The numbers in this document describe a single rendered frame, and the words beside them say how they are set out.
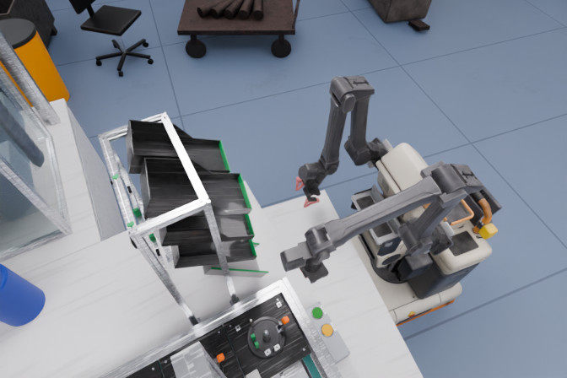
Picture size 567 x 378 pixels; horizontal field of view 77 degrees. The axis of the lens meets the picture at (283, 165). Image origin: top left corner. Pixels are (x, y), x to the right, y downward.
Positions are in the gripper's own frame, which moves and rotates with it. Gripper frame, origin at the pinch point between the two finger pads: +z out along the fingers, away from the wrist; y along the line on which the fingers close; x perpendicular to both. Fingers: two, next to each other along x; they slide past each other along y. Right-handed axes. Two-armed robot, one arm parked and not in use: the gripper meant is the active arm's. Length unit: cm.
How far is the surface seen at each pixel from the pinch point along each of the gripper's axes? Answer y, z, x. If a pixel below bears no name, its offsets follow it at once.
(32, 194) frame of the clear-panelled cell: -80, 7, -78
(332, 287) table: -1.4, 37.3, 17.3
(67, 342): -32, 40, -86
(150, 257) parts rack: -14, -28, -41
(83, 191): -101, 40, -68
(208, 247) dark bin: -23.5, -1.1, -25.6
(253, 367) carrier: 11.5, 27.5, -26.2
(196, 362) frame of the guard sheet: 24, -74, -36
